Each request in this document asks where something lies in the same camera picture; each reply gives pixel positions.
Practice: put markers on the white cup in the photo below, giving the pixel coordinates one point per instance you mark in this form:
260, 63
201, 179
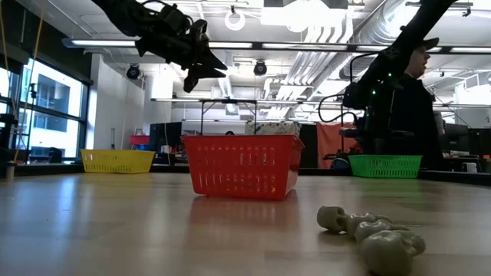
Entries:
9, 172

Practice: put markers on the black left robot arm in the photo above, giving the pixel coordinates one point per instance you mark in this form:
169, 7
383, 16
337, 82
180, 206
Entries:
122, 15

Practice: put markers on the black round ceiling speaker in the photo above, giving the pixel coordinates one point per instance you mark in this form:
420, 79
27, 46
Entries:
260, 68
133, 72

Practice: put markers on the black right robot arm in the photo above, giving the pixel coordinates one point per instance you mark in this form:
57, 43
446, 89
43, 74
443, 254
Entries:
414, 34

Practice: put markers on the white mug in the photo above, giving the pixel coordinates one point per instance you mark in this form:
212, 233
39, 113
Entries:
470, 168

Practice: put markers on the blue round bag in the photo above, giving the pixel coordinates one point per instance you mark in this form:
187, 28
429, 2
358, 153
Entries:
340, 164

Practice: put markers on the green plastic basket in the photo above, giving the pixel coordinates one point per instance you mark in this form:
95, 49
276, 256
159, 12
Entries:
385, 166

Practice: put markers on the yellow plastic basket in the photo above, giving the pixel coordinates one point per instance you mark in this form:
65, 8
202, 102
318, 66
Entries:
117, 161

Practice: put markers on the black aluminium table frame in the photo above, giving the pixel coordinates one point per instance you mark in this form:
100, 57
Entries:
46, 169

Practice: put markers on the orange fabric partition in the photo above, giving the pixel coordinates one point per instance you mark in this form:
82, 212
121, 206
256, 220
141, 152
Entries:
328, 142

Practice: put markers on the black overhead mount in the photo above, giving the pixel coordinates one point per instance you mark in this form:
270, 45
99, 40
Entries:
307, 3

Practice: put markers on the black metal station frame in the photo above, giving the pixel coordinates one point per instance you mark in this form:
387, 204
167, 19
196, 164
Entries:
230, 101

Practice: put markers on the red plastic basket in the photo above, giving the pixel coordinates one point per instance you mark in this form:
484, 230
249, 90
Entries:
241, 165

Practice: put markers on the black equipment rack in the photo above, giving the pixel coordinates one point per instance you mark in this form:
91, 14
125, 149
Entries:
7, 134

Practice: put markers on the person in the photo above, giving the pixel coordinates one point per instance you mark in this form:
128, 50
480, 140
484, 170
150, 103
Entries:
418, 115

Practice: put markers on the black tripod stand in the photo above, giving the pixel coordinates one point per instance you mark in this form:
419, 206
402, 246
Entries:
32, 92

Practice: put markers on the black cabinet panel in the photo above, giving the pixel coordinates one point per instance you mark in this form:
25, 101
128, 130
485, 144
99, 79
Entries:
308, 145

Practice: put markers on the large window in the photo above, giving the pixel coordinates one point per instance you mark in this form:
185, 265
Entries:
57, 92

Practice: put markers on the silver ventilation duct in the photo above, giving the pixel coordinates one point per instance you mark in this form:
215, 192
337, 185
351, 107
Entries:
379, 27

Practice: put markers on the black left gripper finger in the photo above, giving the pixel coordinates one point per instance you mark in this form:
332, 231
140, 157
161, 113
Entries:
210, 59
209, 73

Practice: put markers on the patterned box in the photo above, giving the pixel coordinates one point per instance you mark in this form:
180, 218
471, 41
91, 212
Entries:
272, 128

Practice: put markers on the long LED light bar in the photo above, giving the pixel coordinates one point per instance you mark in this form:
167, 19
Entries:
96, 43

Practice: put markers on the red storage bin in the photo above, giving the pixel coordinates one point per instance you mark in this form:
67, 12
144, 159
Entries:
139, 140

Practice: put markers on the black computer monitor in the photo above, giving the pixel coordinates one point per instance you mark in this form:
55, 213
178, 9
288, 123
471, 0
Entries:
481, 142
458, 138
165, 134

